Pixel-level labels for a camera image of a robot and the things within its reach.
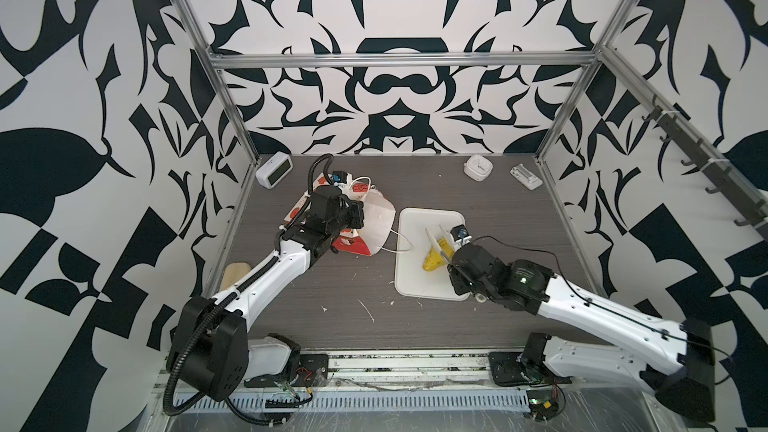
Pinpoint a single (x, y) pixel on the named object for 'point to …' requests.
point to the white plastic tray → (410, 277)
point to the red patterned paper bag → (379, 214)
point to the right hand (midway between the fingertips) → (454, 266)
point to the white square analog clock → (477, 167)
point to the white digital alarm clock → (274, 169)
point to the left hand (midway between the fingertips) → (363, 197)
